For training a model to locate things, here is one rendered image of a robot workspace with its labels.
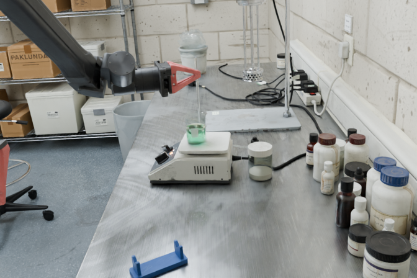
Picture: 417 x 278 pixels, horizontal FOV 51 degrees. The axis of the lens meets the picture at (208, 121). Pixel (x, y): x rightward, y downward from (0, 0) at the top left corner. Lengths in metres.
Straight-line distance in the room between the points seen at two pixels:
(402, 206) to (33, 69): 2.79
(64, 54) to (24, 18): 0.12
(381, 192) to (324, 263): 0.16
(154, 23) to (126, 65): 2.53
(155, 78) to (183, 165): 0.22
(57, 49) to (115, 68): 0.12
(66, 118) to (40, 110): 0.19
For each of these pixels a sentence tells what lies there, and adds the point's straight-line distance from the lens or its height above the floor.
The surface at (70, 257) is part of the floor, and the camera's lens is 2.24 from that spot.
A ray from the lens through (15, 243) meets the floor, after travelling 2.45.
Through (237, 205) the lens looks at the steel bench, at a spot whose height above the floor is 0.75.
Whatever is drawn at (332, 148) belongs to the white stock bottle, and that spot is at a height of 0.84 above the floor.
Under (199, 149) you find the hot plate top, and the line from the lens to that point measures 1.04.
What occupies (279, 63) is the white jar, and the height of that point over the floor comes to 0.78.
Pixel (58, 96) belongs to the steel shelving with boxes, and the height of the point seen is 0.42.
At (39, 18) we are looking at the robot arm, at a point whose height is 1.18.
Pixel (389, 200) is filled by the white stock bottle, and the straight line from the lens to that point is 0.85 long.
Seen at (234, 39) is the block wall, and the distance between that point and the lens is 3.45.
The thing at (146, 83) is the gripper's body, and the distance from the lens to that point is 0.99.
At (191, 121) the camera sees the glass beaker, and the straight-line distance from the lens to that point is 1.04.
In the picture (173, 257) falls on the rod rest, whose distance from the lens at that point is 0.83.
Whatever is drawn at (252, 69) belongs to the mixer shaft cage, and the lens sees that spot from 1.40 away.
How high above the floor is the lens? 1.25
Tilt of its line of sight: 20 degrees down
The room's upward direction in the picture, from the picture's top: 4 degrees counter-clockwise
